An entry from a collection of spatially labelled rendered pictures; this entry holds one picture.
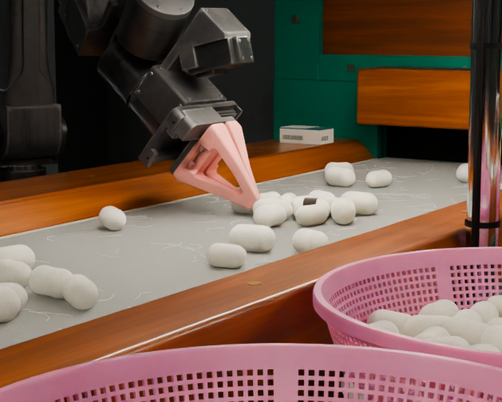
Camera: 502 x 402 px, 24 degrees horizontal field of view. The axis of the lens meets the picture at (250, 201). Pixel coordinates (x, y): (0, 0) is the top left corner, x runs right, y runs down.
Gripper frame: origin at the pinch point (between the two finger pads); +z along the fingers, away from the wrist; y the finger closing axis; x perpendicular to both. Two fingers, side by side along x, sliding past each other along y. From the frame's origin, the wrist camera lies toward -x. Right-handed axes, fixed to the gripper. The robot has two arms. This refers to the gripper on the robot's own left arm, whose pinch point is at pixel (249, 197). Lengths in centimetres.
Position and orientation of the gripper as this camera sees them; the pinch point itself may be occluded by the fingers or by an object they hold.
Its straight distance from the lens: 106.4
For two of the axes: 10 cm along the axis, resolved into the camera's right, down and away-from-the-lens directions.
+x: -5.5, 6.9, 4.7
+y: 5.4, -1.3, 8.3
